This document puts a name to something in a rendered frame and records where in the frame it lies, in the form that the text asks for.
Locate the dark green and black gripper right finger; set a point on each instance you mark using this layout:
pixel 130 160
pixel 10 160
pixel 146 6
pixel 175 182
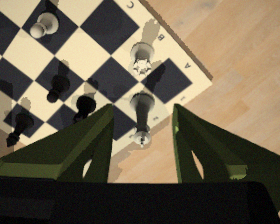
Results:
pixel 224 156

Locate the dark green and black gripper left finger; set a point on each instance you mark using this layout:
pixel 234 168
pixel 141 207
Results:
pixel 63 154

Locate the chessboard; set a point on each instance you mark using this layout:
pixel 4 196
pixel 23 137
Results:
pixel 92 49

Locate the white pawn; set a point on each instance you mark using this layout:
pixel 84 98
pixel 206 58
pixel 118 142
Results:
pixel 47 23

